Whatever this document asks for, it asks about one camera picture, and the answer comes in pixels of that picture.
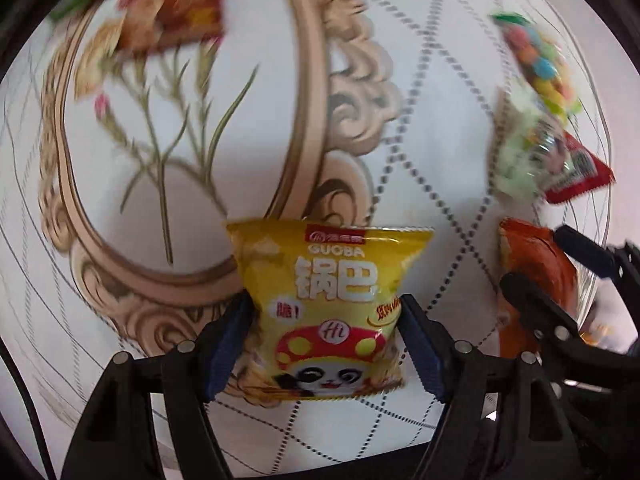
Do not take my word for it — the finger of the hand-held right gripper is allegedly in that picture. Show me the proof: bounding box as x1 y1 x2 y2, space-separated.
554 224 640 286
500 272 593 353

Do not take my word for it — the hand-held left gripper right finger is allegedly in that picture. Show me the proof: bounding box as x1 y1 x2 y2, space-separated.
397 294 587 480

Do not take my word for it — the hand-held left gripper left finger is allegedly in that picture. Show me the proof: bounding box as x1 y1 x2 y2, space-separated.
60 292 256 480

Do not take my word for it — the orange snack packet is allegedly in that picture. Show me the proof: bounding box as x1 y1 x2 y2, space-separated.
497 217 588 361

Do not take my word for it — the yellow panda snack packet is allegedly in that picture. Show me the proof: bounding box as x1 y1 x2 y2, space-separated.
225 217 436 401

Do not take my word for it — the red snack packet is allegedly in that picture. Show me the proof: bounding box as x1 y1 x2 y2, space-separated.
542 130 616 205

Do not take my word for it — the pale green candy packet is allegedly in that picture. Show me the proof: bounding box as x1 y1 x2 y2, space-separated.
490 87 571 206

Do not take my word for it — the colourful candy packet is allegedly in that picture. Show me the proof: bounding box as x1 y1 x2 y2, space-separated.
492 10 583 118

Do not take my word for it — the flower printed bedspread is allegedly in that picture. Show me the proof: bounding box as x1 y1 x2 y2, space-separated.
0 0 626 466

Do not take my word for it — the red-brown snack packet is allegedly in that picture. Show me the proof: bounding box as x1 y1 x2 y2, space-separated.
117 0 226 53

